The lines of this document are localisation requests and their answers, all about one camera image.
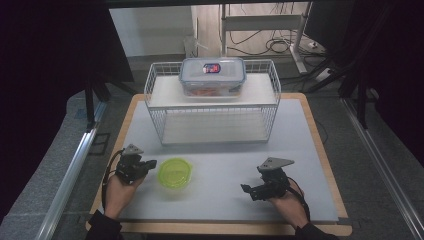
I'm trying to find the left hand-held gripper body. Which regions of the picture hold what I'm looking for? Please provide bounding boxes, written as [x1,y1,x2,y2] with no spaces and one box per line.
[114,143,148,185]

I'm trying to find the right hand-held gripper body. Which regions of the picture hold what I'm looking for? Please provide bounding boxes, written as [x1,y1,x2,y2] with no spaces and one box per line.
[252,157,296,202]

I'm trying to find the white wire rack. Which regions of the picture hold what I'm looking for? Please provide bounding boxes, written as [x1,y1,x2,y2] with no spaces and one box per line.
[143,59,282,147]

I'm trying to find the clear container with blue-rimmed lid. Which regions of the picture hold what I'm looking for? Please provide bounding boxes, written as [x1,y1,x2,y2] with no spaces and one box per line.
[178,57,248,98]

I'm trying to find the person's left hand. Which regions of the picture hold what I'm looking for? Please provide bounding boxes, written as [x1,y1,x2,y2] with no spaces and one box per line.
[104,173,145,220]

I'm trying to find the person's right hand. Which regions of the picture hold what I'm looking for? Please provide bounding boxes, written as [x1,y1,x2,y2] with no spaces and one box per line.
[267,187,310,230]

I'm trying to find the green round plastic container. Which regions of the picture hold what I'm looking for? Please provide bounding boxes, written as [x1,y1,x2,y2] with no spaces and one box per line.
[157,157,194,191]

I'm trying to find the grey table mat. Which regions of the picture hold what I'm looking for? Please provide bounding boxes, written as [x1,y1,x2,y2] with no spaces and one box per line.
[117,98,341,224]

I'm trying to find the wooden table board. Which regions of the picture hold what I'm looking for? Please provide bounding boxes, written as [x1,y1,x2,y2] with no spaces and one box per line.
[85,92,354,237]

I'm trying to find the black metal stand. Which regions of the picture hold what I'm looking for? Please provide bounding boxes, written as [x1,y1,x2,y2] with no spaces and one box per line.
[83,73,113,132]

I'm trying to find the white power strip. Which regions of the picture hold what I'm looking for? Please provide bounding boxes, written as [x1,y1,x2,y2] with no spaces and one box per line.
[314,67,334,83]

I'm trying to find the dark curtain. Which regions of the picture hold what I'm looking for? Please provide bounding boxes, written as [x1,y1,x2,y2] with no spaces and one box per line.
[0,0,135,223]
[328,0,424,168]

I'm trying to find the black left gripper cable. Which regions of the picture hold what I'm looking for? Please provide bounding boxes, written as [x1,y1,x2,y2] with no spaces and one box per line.
[101,149,125,212]

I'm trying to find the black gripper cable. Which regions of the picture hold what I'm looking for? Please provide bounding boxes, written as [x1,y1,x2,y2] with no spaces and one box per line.
[287,177,312,224]
[101,149,125,212]

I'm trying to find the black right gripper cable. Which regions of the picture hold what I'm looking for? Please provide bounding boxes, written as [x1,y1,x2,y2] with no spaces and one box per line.
[287,177,312,224]

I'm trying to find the aluminium rail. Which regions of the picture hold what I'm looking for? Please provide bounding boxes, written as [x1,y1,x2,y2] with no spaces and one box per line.
[341,97,424,240]
[34,101,108,240]

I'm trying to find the black floor cables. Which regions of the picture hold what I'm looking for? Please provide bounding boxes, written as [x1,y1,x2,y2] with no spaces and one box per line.
[228,29,303,57]

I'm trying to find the white metal desk frame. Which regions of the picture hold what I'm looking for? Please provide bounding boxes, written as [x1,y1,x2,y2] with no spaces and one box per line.
[219,2,310,75]

